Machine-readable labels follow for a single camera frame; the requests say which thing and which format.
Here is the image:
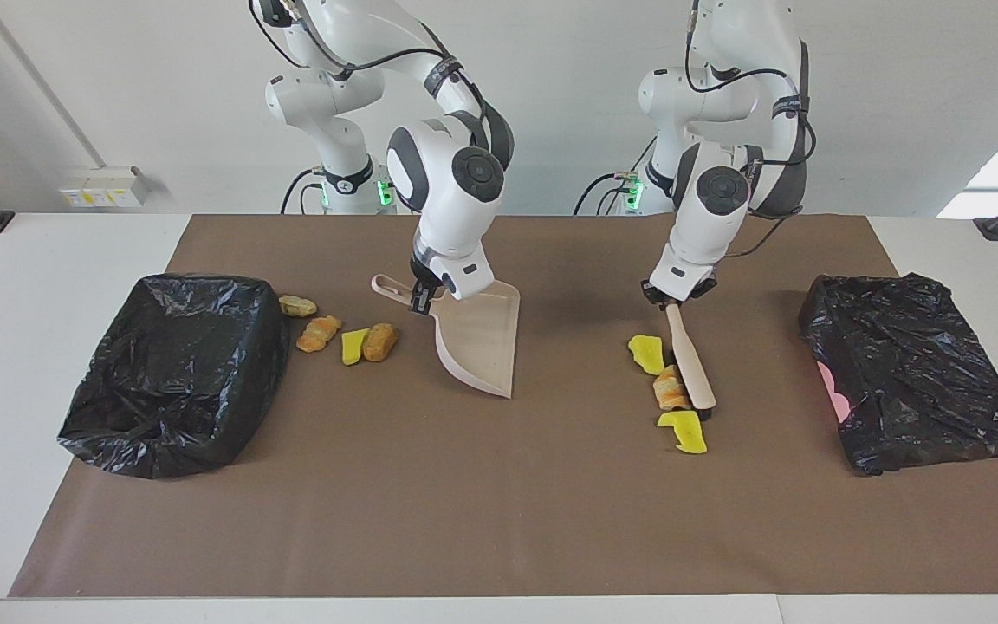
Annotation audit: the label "pink bin under bag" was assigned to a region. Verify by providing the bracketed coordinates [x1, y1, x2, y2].
[815, 360, 852, 426]

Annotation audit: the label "yellow sponge with green side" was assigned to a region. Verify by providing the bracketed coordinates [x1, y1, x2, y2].
[628, 335, 666, 376]

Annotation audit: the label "notched yellow sponge piece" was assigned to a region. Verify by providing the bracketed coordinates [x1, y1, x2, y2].
[657, 410, 709, 455]

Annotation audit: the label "white wall socket box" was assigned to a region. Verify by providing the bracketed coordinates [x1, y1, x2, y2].
[60, 166, 149, 209]

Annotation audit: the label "beige hand brush black bristles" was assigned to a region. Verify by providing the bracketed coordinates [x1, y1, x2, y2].
[665, 303, 716, 423]

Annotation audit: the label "brown table mat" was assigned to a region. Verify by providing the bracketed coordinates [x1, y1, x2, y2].
[10, 214, 998, 599]

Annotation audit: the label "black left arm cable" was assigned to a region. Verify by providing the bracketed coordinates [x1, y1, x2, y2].
[685, 0, 813, 261]

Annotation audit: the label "black plastic trash bag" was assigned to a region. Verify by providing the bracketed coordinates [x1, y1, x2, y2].
[798, 273, 998, 476]
[57, 274, 294, 480]

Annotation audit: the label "beige plastic dustpan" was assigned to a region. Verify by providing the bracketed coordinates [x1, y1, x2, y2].
[371, 274, 522, 400]

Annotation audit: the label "orange striped croissant piece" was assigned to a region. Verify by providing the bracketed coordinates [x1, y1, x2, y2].
[296, 315, 344, 354]

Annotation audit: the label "brown oval bread roll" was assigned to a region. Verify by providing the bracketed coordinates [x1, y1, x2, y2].
[363, 322, 399, 362]

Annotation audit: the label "black base power cable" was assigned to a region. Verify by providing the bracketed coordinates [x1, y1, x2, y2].
[573, 134, 660, 216]
[281, 167, 327, 215]

